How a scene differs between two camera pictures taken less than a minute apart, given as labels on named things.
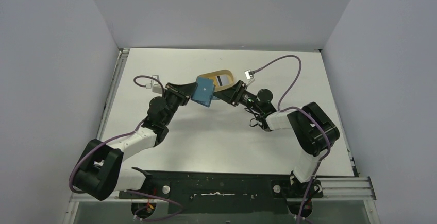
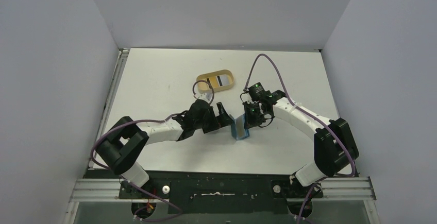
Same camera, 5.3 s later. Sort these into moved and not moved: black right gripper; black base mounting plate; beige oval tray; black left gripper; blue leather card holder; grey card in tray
Moved: blue leather card holder; black left gripper; black right gripper
Not moved: beige oval tray; grey card in tray; black base mounting plate
